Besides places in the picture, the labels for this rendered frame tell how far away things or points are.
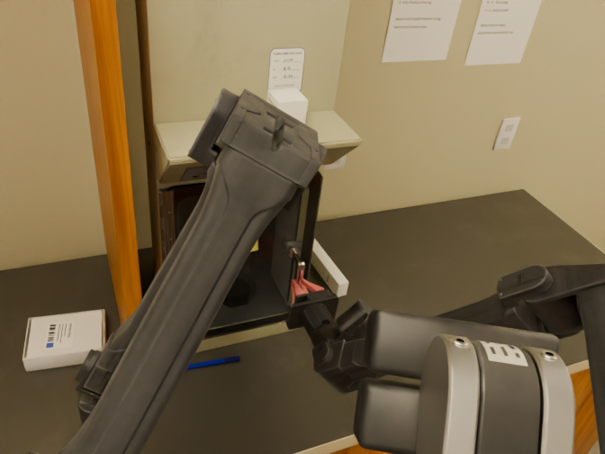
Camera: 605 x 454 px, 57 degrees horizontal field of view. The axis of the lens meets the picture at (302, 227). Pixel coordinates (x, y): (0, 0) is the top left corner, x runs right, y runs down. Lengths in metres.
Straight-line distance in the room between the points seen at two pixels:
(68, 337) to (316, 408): 0.55
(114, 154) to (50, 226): 0.72
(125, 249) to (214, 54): 0.34
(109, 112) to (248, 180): 0.42
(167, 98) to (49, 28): 0.46
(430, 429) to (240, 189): 0.23
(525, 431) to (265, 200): 0.25
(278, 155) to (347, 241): 1.23
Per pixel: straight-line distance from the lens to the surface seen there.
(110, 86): 0.79
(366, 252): 1.61
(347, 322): 1.01
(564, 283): 0.77
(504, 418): 0.24
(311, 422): 1.19
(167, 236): 1.03
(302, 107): 0.89
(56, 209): 1.51
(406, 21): 1.56
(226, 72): 0.92
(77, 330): 1.32
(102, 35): 0.77
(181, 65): 0.89
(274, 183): 0.42
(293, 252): 1.14
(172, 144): 0.86
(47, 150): 1.42
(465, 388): 0.23
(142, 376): 0.45
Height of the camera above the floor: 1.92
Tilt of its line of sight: 36 degrees down
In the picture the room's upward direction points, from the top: 8 degrees clockwise
